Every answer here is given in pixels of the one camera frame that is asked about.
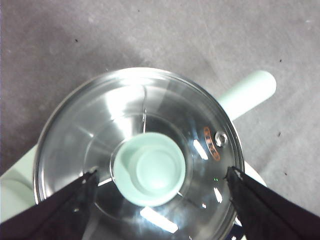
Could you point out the mint green multi cooker appliance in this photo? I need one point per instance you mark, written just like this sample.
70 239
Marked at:
15 190

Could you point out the glass lid with mint knob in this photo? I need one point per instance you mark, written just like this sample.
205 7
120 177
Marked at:
150 170

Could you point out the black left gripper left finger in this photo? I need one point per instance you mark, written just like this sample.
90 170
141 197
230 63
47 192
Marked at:
50 215

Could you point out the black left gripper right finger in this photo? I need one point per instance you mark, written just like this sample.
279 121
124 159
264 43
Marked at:
270 215

